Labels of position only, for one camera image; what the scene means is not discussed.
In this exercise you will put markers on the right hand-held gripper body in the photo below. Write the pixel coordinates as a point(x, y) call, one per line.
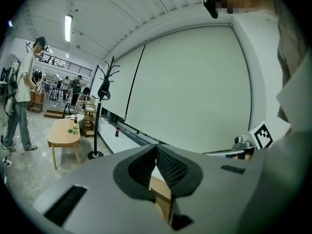
point(262, 134)

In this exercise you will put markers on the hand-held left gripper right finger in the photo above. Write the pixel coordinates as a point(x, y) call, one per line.
point(178, 169)

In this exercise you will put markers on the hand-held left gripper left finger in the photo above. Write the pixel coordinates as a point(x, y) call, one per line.
point(136, 169)

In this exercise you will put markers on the cola bottle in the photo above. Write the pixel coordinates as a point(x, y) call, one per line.
point(117, 132)
point(75, 120)

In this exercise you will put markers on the black coat rack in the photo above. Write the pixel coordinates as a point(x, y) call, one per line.
point(97, 121)

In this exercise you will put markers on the wooden shelf cart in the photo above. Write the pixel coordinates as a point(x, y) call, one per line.
point(89, 121)

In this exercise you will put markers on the green crumpled wrapper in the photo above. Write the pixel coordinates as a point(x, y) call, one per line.
point(71, 130)

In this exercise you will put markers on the wide white roller screen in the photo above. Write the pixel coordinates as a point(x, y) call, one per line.
point(190, 89)

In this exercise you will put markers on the oval wooden coffee table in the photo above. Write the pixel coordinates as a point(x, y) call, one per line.
point(61, 134)

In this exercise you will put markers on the black cap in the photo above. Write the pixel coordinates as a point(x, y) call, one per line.
point(104, 90)

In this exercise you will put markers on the narrow white roller screen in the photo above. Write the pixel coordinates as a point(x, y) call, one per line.
point(124, 82)

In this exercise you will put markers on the black tripod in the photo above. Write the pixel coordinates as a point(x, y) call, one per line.
point(66, 111)

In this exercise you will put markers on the white power strip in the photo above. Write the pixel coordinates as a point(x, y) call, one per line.
point(7, 162)

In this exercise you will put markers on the long ceiling light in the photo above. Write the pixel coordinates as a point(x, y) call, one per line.
point(68, 28)

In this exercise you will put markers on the black head-worn camera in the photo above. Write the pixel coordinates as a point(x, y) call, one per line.
point(211, 5)

